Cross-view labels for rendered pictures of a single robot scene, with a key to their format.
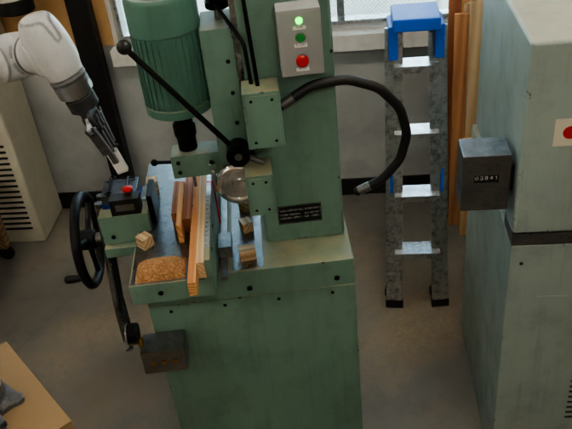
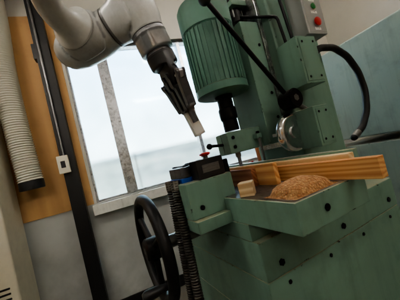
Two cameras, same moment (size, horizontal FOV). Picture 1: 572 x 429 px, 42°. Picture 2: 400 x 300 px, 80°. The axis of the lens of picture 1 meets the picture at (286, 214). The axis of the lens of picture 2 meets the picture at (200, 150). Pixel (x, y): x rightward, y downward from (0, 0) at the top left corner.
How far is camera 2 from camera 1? 167 cm
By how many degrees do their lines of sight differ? 44
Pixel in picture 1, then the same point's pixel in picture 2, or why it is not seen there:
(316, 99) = not seen: hidden behind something
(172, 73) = (228, 46)
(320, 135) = (324, 95)
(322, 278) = (381, 202)
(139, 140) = (109, 265)
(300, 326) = (383, 265)
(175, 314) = (294, 285)
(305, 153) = not seen: hidden behind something
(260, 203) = (326, 130)
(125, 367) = not seen: outside the picture
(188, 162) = (239, 136)
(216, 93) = (256, 68)
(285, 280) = (362, 209)
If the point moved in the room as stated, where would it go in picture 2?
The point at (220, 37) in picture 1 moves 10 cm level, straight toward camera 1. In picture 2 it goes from (252, 27) to (274, 8)
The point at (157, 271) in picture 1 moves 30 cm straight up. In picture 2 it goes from (309, 180) to (269, 32)
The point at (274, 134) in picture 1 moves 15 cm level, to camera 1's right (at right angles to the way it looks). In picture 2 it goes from (319, 69) to (347, 67)
